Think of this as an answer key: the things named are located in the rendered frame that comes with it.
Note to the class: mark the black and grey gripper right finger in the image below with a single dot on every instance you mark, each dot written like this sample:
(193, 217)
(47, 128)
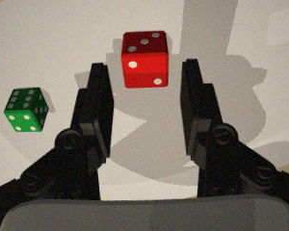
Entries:
(214, 146)

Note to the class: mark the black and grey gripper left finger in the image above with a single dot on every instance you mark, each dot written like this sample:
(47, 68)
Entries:
(79, 151)

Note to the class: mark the red die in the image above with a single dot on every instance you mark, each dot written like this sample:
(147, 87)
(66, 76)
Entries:
(145, 59)

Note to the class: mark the green die with white pips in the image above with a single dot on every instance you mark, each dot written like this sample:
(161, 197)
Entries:
(26, 110)

